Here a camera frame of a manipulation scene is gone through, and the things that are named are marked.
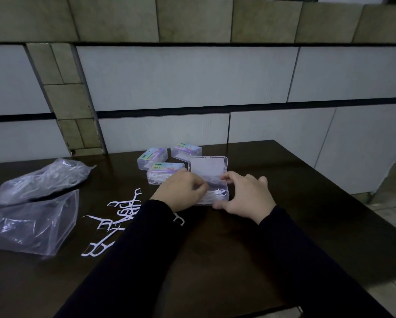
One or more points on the person's right hand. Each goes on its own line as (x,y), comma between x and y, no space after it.
(249,198)

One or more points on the person's left forearm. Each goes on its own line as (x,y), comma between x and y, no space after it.
(128,261)

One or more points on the person's left hand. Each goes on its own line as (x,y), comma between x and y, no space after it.
(176,192)

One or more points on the bunch of white floss picks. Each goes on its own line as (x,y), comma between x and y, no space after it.
(215,195)

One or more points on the clear bag of floss picks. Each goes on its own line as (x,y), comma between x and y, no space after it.
(35,183)

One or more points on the scattered white floss picks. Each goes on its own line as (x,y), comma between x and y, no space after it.
(125,211)

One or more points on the person's right thumb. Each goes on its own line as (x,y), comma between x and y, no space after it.
(220,204)

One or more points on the empty clear plastic bag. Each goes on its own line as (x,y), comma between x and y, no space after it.
(29,225)

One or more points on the person's left fingers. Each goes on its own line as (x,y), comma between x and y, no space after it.
(196,183)

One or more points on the clear plastic box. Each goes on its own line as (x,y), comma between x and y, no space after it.
(207,168)

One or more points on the closed labelled floss pick box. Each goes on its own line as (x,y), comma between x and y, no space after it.
(161,173)
(151,158)
(186,151)

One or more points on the person's right forearm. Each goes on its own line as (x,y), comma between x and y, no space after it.
(310,268)

